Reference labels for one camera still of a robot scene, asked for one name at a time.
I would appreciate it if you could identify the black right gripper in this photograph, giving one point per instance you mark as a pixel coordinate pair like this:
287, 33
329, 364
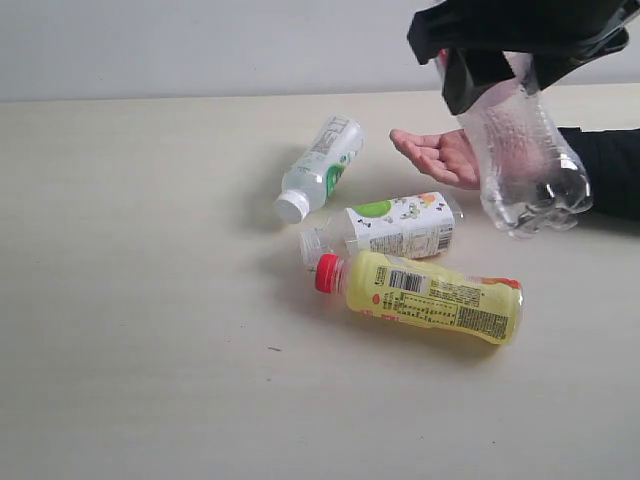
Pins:
561, 36

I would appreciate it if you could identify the white cap green label bottle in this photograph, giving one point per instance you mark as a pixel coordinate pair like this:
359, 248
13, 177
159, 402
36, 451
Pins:
311, 180

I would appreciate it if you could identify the clear bottle white cartoon label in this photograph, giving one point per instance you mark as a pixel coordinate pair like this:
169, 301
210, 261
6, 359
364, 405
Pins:
415, 227

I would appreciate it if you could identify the yellow label bottle red cap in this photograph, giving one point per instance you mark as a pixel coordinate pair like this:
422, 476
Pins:
423, 294

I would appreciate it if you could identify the person's open hand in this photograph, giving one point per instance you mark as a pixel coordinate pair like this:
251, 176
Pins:
447, 158

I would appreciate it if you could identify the clear bottle red cap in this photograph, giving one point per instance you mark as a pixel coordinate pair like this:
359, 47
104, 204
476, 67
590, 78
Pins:
530, 178

